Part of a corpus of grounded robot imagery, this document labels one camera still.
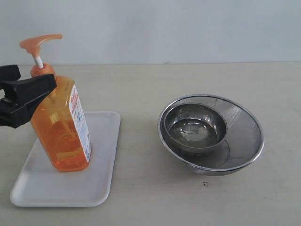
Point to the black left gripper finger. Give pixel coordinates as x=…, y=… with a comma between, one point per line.
x=9, y=73
x=22, y=98

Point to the orange soap pump bottle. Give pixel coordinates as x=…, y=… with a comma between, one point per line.
x=61, y=127

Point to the white rectangular plastic tray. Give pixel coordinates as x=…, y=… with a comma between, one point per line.
x=39, y=184

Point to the steel mesh strainer basket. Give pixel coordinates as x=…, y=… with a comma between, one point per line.
x=243, y=143

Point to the small stainless steel bowl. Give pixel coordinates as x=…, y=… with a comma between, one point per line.
x=194, y=127

